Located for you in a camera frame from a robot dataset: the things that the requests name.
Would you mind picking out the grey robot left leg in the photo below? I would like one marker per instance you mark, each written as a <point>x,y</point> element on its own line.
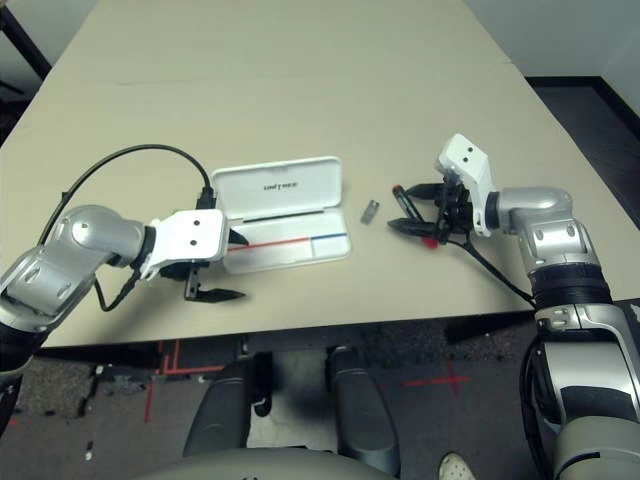
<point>220,410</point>

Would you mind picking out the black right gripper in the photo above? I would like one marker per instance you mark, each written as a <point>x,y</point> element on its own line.
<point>452,210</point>

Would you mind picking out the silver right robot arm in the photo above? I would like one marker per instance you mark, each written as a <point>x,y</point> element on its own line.
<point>550,240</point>

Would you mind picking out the white bystander shoe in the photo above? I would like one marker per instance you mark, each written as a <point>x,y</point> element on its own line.
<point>456,467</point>

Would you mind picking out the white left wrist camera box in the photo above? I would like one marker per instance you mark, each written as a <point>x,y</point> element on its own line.
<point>190,235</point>

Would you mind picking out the grey robot right leg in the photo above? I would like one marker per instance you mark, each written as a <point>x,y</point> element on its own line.
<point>360,410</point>

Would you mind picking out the dark metal table frame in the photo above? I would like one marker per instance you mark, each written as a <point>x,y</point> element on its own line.
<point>300,345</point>

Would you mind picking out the small grey metal sharpener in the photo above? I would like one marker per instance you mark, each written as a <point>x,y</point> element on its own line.
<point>369,212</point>

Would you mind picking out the white plastic pencil case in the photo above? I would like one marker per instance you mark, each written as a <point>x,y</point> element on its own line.
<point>280,187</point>

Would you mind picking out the grey robot leg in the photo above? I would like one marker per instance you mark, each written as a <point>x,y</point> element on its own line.
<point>220,410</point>
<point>360,410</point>

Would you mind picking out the black marker with red cap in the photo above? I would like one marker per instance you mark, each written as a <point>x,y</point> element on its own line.
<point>407,205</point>

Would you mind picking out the grey robot torso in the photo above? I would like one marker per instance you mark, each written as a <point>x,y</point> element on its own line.
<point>250,467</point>

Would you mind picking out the small white floor scrap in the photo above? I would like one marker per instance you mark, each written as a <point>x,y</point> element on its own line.
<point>90,450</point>

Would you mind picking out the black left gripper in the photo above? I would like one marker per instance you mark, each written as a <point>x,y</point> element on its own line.
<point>175,271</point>

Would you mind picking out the beige side table black legs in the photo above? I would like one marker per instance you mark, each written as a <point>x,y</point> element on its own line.
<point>27,42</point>

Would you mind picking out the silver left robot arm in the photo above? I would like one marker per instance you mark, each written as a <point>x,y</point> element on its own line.
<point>90,235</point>

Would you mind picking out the red floor tape cross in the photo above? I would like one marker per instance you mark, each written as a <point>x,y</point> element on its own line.
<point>452,381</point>

